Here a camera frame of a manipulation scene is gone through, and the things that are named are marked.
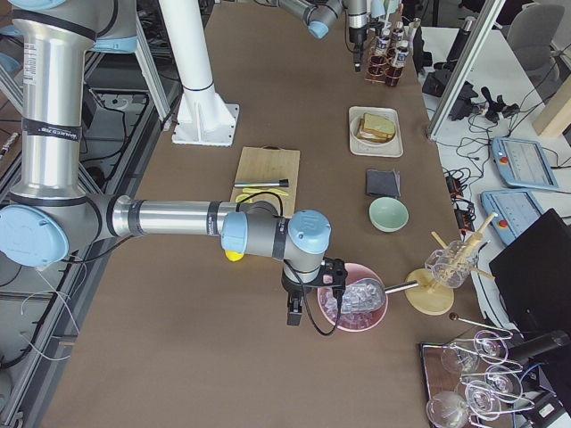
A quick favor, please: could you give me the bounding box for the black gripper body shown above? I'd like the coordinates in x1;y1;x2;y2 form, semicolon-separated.
282;257;347;308
349;26;377;55

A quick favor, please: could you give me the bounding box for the white round plate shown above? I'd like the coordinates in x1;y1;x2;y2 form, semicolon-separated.
354;114;398;144

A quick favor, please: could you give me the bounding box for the green spread bread slice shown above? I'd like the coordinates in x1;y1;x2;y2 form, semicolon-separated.
360;113;396;139

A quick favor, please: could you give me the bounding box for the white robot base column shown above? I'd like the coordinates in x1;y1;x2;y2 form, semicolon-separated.
160;0;239;147

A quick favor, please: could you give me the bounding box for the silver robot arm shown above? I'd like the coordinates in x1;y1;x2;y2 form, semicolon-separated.
1;1;347;325
269;0;383;71

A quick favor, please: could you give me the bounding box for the cream rabbit tray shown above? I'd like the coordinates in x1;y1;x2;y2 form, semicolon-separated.
348;106;403;158

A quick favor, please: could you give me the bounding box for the wine glass rack tray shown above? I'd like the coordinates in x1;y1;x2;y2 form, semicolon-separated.
420;341;535;427

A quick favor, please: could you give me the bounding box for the tea bottle one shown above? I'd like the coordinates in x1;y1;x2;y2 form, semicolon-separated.
371;29;391;65

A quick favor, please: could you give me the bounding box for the pink ice bowl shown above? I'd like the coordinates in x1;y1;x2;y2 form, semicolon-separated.
337;263;388;332

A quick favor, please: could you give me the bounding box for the white cup rack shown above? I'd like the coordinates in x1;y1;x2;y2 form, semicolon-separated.
370;0;402;26

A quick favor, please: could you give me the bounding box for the metal ice scoop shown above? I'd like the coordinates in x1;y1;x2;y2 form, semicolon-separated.
341;277;419;314

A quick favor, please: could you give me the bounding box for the tea bottle two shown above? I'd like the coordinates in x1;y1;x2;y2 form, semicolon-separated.
390;21;404;48

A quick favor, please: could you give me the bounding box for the tea bottle three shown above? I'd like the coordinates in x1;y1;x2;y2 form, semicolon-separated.
385;40;409;87

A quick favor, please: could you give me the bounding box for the whole lemon two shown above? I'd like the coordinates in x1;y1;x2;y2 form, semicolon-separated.
225;251;244;262

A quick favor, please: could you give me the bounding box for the mint green bowl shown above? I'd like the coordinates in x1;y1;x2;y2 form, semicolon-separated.
368;197;410;233

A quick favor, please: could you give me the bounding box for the bread slice with fried egg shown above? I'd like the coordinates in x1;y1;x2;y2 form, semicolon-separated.
356;131;394;144

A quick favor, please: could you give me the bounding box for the grey folded cloth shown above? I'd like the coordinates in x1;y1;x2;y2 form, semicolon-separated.
365;169;401;199

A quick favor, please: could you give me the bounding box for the wooden mug tree stand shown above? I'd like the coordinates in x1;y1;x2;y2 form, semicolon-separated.
405;212;498;316

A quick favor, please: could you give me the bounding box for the glass mug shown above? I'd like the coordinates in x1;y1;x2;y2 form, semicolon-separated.
425;241;478;289

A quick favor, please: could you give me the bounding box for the lemon half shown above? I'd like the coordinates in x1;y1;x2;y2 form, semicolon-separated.
235;193;255;203

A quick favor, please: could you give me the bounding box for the yellow plastic knife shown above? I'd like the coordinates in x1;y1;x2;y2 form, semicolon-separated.
242;187;289;197

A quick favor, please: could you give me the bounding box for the wooden cutting board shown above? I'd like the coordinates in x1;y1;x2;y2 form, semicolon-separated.
235;147;301;218

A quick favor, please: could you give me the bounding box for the wine glass three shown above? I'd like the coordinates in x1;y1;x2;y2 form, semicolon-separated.
473;330;508;365

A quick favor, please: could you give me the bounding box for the grey office chair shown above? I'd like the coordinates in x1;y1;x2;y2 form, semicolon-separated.
507;1;565;81

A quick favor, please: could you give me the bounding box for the wine glass one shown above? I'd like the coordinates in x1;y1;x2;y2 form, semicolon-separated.
426;391;469;428

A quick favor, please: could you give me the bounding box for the blue teach pendant near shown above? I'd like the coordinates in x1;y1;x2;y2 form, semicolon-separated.
480;188;544;245

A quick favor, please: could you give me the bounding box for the blue teach pendant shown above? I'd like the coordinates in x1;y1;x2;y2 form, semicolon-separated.
491;137;559;190
480;188;544;245

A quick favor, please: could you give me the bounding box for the blue teach pendant far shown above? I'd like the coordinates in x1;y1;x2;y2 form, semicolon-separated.
491;137;559;190

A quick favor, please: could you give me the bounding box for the wine glass two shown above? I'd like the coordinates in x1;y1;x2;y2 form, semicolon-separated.
465;380;501;421

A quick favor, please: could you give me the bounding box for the black monitor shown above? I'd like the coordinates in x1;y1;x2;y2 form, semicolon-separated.
490;209;570;333

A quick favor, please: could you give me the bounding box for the copper wire bottle rack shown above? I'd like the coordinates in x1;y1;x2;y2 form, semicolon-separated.
365;48;395;85

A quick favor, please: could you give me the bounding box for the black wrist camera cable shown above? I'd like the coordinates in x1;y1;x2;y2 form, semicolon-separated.
283;260;344;336

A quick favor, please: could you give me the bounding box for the aluminium frame post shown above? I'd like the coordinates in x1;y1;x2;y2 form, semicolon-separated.
426;0;506;142

